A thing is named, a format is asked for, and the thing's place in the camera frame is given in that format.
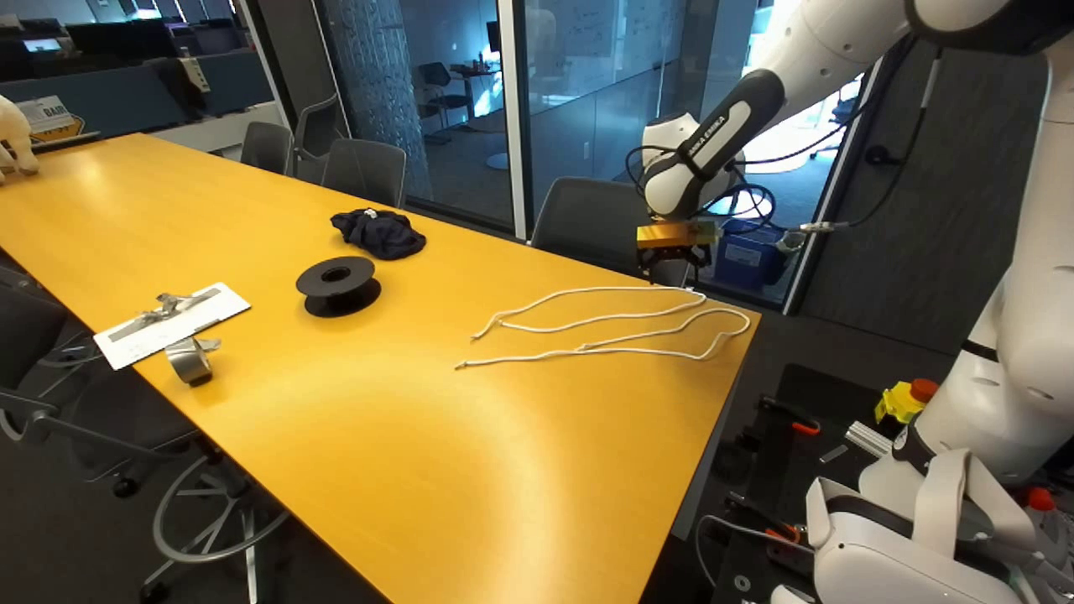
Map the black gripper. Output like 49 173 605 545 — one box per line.
641 245 715 287

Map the white rope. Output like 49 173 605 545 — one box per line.
452 299 757 377
466 278 712 345

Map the wide grey chair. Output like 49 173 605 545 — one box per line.
526 173 654 278

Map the yellow red emergency stop button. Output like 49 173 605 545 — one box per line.
873 377 945 429

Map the black crumpled cloth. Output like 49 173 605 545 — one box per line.
330 203 431 260

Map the black filament spool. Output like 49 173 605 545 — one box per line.
291 250 386 317

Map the white VR headset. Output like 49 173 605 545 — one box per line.
803 445 1037 604

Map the small grey chair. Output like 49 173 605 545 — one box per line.
239 117 300 177

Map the small metal tape roll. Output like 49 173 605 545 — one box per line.
164 331 224 389

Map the metal tool on sheet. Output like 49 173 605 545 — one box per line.
115 290 222 340

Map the labelled cardboard box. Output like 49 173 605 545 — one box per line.
14 95 88 146

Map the black office chair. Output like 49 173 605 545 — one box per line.
0 265 156 503

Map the white plush toy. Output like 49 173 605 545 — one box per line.
0 95 44 181

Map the black tool with red handle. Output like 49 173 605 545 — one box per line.
768 398 826 445

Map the chair base with white ring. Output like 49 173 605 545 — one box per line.
137 440 295 604

